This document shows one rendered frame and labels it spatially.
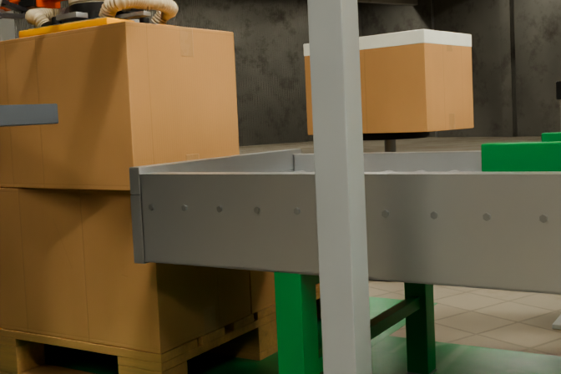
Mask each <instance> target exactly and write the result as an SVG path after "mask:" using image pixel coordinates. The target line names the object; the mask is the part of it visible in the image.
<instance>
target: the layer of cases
mask: <svg viewBox="0 0 561 374"><path fill-rule="evenodd" d="M130 195H131V194H130V191H114V190H56V189H25V188H0V328H3V329H8V330H14V331H23V332H28V333H34V334H39V335H45V336H55V337H60V338H65V339H70V340H76V341H86V342H91V343H97V344H102V345H107V346H117V347H123V348H128V349H133V350H139V351H148V352H153V353H159V354H161V353H163V352H166V351H168V350H171V349H173V348H175V347H177V346H180V345H182V344H185V343H186V342H188V341H192V340H194V339H195V338H198V337H200V336H203V335H205V334H207V333H209V332H212V331H214V330H217V329H219V328H221V327H222V326H226V325H228V324H230V323H232V322H234V321H238V320H239V319H241V318H244V317H246V316H249V315H250V314H253V313H255V312H257V311H260V310H263V309H265V308H266V307H268V306H272V305H274V304H275V277H274V272H269V271H258V270H238V269H227V268H217V267H206V266H195V265H175V264H164V263H154V262H149V263H146V264H139V263H134V244H133V230H132V215H131V200H130Z"/></svg>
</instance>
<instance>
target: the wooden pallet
mask: <svg viewBox="0 0 561 374"><path fill-rule="evenodd" d="M316 311H317V318H319V319H321V298H320V285H318V286H316ZM44 344H49V345H54V346H63V347H68V348H73V349H79V350H84V351H92V352H97V353H103V354H108V355H113V356H118V367H119V374H188V365H187V361H188V360H189V359H191V358H193V357H195V356H198V355H200V354H202V353H204V352H207V353H213V354H218V355H224V356H234V357H240V358H245V359H251V360H257V361H261V360H263V359H264V358H266V357H268V356H270V355H272V354H274V353H275V352H277V351H278V348H277V330H276V312H275V304H274V305H272V306H268V307H266V308H265V309H263V310H260V311H257V312H255V313H253V314H250V315H249V316H246V317H244V318H241V319H239V320H238V321H234V322H232V323H230V324H228V325H226V326H222V327H221V328H219V329H217V330H214V331H212V332H209V333H207V334H205V335H203V336H200V337H198V338H195V339H194V340H192V341H188V342H186V343H185V344H182V345H180V346H177V347H175V348H173V349H171V350H168V351H166V352H163V353H161V354H159V353H153V352H148V351H139V350H133V349H128V348H123V347H117V346H107V345H102V344H97V343H91V342H86V341H76V340H70V339H65V338H60V337H55V336H45V335H39V334H34V333H28V332H23V331H14V330H8V329H3V328H0V374H97V373H92V372H87V371H80V370H74V369H70V368H66V367H60V366H53V365H48V364H45V353H44Z"/></svg>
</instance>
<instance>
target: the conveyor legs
mask: <svg viewBox="0 0 561 374"><path fill-rule="evenodd" d="M274 277H275V312H276V330H277V348H278V366H279V374H320V372H321V371H323V355H322V348H321V349H320V350H318V330H317V311H316V284H319V283H320V278H319V276H318V275H302V274H299V273H298V274H297V273H296V274H295V273H294V274H291V273H288V272H286V273H282V272H279V271H278V272H274ZM404 289H405V300H403V301H401V302H399V303H397V304H396V305H394V306H393V307H391V308H389V309H388V310H386V311H384V312H382V313H381V314H379V315H378V316H375V317H373V318H372V319H370V328H371V339H373V338H374V337H376V336H378V335H380V334H381V333H383V332H384V331H385V330H387V329H389V328H390V327H392V326H394V325H395V324H397V323H398V322H399V321H401V320H403V319H404V318H406V336H407V374H433V373H434V372H435V371H436V370H437V368H436V351H435V326H434V302H433V285H428V284H418V283H406V282H404Z"/></svg>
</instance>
